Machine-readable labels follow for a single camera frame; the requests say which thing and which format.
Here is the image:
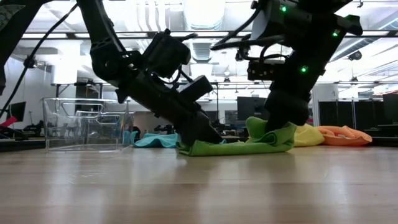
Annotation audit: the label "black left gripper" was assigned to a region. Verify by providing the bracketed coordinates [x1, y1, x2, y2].
[126, 73, 223, 146]

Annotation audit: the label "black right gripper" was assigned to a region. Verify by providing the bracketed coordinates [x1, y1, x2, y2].
[264, 52, 326, 132]

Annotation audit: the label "yellow microfiber towel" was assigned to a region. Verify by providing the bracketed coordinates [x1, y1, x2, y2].
[293, 123, 326, 148]

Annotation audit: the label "green microfiber towel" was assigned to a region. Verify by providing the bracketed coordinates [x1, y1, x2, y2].
[175, 116, 299, 157]

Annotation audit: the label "blue microfiber towel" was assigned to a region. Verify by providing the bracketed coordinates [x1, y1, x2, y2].
[123, 129, 227, 149]

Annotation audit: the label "orange microfiber towel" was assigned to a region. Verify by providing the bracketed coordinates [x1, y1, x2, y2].
[316, 124, 373, 147]

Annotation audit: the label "clear plastic basket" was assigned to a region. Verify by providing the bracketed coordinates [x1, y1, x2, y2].
[41, 96, 137, 152]

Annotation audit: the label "large dark monitor screen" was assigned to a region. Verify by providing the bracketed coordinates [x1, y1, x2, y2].
[236, 96, 272, 122]

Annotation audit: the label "dark partition panels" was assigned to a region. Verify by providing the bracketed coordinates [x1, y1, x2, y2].
[317, 99, 384, 133]

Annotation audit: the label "black office desk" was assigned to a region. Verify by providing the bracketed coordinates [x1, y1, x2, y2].
[357, 123, 398, 138]

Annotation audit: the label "small dark monitor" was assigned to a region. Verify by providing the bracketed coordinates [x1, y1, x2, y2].
[6, 101, 27, 123]

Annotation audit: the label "black folded stand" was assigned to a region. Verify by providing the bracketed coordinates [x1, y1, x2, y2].
[0, 125, 29, 141]

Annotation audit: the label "red flat bar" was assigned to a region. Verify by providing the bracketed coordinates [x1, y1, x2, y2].
[0, 116, 19, 128]

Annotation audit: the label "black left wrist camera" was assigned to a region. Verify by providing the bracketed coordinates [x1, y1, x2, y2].
[179, 75, 215, 102]

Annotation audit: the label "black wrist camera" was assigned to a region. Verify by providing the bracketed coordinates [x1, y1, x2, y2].
[247, 60, 276, 82]
[179, 75, 215, 102]

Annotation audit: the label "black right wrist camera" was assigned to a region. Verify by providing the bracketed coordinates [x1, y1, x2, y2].
[247, 60, 276, 82]

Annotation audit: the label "black ceiling camera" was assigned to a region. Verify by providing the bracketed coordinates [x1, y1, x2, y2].
[23, 55, 37, 69]
[348, 50, 363, 62]

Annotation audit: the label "black table frame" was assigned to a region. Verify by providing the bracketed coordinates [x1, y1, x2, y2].
[51, 82, 104, 99]

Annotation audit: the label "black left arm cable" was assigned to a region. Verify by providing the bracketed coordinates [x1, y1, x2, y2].
[0, 2, 78, 118]

